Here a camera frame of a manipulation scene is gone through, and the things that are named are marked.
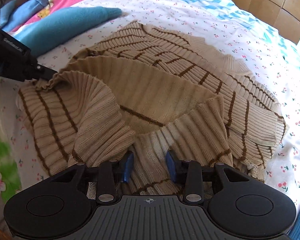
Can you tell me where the blue white checkered quilt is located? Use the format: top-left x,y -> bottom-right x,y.
181,0 -> 300,72

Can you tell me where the light blue folded garment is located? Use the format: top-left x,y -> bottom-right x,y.
0,0 -> 49,32

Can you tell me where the beige brown-striped ribbed sweater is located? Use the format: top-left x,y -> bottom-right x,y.
18,22 -> 286,194

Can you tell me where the white cherry-print bed sheet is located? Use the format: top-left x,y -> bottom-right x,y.
0,0 -> 300,210

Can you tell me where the cream and green blanket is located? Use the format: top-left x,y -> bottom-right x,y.
0,91 -> 21,203

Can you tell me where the teal fuzzy sweater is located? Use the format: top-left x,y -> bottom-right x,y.
14,7 -> 122,57

